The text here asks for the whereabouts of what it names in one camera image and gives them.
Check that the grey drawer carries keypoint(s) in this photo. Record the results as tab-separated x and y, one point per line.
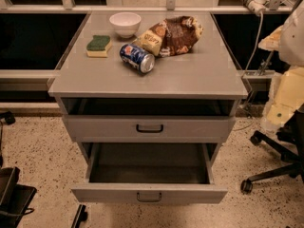
149	173
144	129

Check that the black floor object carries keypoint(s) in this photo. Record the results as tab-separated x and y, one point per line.
81	216

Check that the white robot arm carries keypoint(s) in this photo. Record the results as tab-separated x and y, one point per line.
288	41

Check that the blue soda can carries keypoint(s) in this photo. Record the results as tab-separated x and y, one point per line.
137	57

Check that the white bowl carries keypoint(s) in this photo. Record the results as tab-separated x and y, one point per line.
125	24

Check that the metal clamp stand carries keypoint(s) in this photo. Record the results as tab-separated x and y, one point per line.
264	65

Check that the grey drawer cabinet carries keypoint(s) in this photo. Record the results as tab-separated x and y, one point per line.
203	82

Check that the brown chip bag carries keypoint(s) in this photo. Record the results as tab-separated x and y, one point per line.
171	36

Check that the grey top drawer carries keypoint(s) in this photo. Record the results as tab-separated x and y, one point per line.
144	129

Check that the black bin left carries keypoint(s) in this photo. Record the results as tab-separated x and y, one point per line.
15	198

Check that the white power strip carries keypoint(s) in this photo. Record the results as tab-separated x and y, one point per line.
255	6

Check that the green yellow sponge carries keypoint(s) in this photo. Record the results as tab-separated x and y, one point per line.
98	46

